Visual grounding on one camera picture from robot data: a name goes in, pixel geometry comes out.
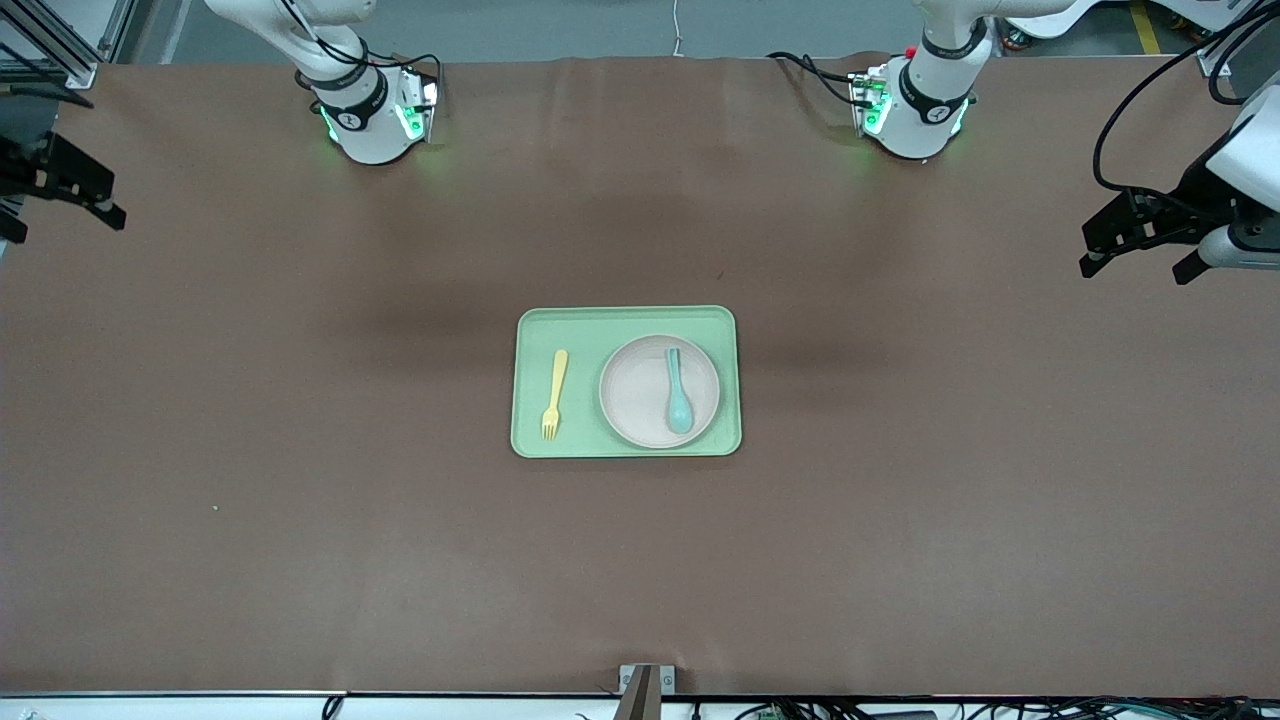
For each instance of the yellow plastic fork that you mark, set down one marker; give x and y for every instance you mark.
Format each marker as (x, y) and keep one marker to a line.
(556, 390)

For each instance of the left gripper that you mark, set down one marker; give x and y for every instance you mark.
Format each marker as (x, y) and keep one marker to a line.
(1190, 193)

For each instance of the aluminium frame profile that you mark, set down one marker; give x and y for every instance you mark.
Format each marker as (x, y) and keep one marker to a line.
(75, 72)

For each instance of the round beige plate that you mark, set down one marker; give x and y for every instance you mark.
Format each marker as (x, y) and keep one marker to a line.
(635, 395)

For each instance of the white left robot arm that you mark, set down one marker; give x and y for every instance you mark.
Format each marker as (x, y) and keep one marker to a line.
(920, 110)

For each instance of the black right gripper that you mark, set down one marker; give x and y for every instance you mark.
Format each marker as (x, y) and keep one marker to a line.
(28, 152)

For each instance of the teal plastic spoon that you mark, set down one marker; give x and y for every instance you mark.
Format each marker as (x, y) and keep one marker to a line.
(679, 405)

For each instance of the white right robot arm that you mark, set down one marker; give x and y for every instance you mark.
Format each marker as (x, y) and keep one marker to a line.
(370, 130)

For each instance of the light green rectangular tray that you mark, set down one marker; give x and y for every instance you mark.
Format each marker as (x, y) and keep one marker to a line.
(580, 330)

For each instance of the metal table edge bracket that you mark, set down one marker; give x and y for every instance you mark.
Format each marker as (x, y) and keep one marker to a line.
(645, 690)

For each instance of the brown table cover cloth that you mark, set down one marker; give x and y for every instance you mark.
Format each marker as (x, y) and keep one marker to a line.
(300, 450)

